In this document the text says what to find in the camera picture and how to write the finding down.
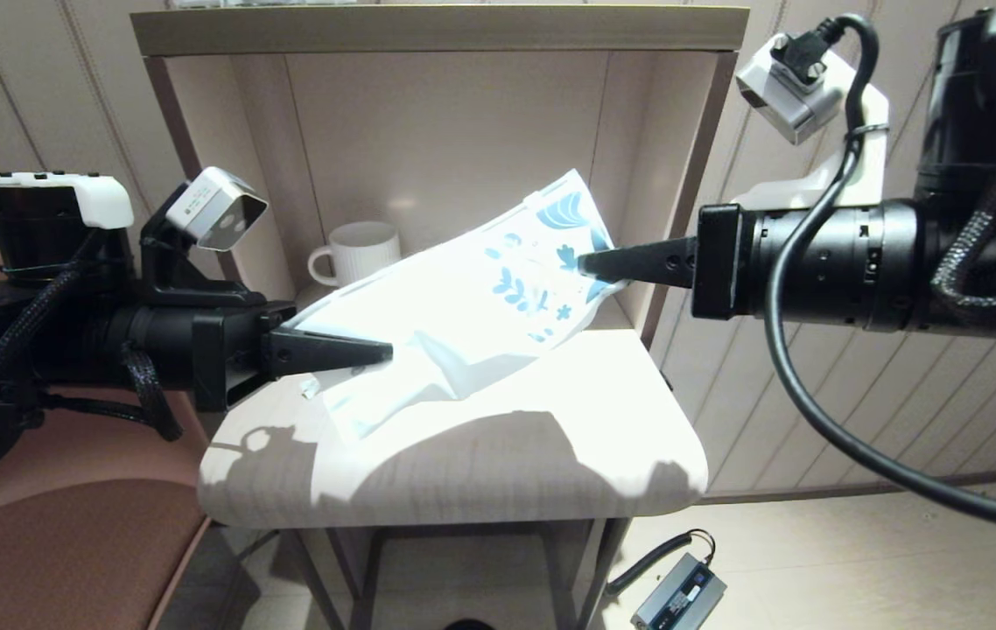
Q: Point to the light wood shelf desk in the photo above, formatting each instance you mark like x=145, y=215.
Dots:
x=480, y=472

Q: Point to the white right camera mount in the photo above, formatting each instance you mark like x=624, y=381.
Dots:
x=866, y=166

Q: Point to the black braided right arm sleeve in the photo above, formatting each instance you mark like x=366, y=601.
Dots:
x=975, y=232

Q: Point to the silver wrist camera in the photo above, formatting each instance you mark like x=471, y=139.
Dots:
x=782, y=92
x=218, y=210

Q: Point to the black braided left arm sleeve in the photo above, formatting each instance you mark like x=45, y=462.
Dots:
x=148, y=394

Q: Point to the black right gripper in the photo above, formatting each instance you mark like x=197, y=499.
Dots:
x=725, y=262

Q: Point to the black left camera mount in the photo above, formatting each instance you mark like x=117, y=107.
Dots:
x=165, y=271

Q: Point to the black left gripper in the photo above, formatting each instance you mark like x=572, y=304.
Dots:
x=218, y=350

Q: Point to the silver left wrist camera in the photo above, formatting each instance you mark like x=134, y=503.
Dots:
x=218, y=210

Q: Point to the black braided arm sleeve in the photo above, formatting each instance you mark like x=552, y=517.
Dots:
x=148, y=394
x=975, y=232

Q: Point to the pink brown chair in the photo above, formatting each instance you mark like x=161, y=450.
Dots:
x=69, y=560

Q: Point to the white floral plastic bag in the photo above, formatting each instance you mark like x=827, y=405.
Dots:
x=480, y=297

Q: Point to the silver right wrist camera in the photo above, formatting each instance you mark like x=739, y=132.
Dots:
x=782, y=92

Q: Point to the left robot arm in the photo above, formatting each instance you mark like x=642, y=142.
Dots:
x=43, y=254

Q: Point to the grey power supply box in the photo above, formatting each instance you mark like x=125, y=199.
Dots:
x=677, y=595

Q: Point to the white ribbed mug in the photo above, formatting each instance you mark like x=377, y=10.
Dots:
x=358, y=249

